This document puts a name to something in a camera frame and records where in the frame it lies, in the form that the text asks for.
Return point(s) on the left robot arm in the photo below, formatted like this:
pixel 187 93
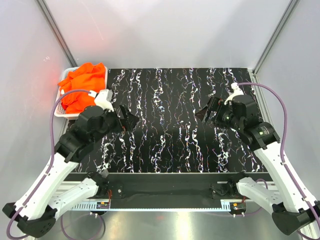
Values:
pixel 38 209

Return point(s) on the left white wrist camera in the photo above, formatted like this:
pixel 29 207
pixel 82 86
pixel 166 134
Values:
pixel 103 99

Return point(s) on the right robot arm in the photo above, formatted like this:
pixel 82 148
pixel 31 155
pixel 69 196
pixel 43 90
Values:
pixel 295 206

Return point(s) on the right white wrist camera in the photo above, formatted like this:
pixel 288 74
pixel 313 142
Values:
pixel 236 92

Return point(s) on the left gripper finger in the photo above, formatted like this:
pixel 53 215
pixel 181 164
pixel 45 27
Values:
pixel 129 122
pixel 124 110

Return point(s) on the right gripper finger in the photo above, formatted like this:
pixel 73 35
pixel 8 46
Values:
pixel 202 114
pixel 213 103

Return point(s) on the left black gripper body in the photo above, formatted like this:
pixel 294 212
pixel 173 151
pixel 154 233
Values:
pixel 114 124

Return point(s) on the white slotted cable duct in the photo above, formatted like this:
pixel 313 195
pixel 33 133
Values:
pixel 212 206

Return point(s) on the orange t-shirt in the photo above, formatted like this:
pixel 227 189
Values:
pixel 88 77

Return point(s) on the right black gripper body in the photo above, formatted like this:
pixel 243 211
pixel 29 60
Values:
pixel 223 115

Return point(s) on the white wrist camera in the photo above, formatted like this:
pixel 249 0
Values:
pixel 103 99
pixel 236 92

